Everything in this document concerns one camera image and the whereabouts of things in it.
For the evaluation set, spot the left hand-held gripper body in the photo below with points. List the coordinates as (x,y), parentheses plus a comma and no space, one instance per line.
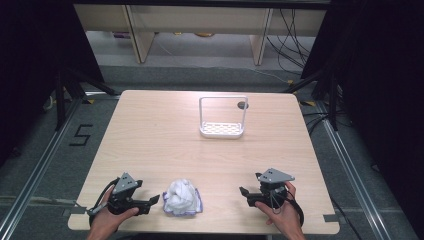
(121,196)

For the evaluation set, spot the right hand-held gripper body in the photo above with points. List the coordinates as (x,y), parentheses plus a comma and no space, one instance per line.
(275,191)

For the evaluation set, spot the white cloth with purple edge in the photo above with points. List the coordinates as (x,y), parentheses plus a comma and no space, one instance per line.
(181,198)

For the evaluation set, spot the person's left hand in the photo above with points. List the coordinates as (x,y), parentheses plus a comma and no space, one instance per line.
(105,221)

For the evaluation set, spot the person's right hand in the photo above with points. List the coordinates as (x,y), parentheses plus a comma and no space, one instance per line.
(286,220)

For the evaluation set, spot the grey tape piece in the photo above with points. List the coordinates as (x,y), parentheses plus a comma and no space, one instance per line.
(331,218)
(75,210)

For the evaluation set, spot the yellow floor tape piece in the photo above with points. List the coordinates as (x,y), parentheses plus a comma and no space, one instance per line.
(308,103)
(88,101)

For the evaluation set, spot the black metal stand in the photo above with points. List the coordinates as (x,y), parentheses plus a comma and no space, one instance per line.
(60,100)
(332,100)

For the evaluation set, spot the black curtain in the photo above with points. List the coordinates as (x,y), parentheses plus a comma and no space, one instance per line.
(33,66)
(383,83)

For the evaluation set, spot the yellow round object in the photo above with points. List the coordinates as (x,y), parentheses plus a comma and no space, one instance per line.
(204,34)

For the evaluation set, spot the light wooden desk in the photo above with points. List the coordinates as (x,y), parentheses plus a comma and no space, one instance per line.
(200,20)

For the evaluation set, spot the aluminium floor rail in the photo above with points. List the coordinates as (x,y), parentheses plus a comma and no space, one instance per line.
(36,170)
(353,173)

